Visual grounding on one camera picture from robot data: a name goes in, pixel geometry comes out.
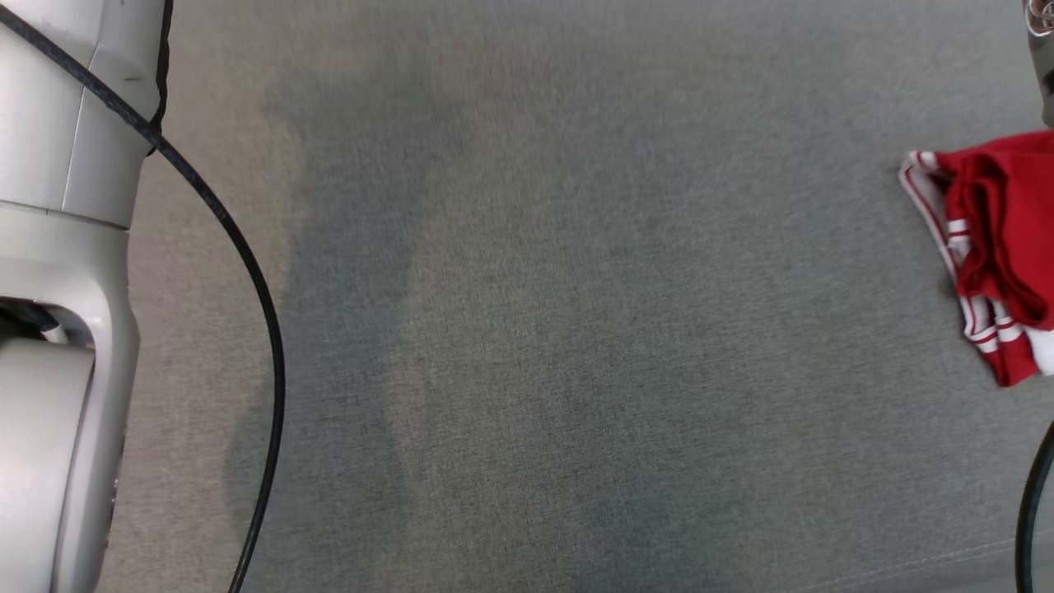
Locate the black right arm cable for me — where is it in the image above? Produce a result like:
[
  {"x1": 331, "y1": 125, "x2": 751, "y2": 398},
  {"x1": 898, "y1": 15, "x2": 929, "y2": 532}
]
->
[{"x1": 1014, "y1": 420, "x2": 1054, "y2": 593}]

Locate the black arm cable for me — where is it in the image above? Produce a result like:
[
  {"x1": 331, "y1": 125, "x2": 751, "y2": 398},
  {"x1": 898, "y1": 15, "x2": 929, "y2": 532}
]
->
[
  {"x1": 0, "y1": 4, "x2": 287, "y2": 593},
  {"x1": 1014, "y1": 420, "x2": 1054, "y2": 593}
]

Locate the red white basketball jersey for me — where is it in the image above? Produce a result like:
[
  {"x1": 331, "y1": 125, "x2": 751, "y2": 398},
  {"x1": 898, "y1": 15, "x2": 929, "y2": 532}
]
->
[{"x1": 898, "y1": 132, "x2": 1054, "y2": 389}]

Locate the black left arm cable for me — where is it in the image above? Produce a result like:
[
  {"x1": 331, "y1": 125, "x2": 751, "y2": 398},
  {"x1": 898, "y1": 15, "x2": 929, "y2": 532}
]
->
[{"x1": 0, "y1": 4, "x2": 287, "y2": 593}]

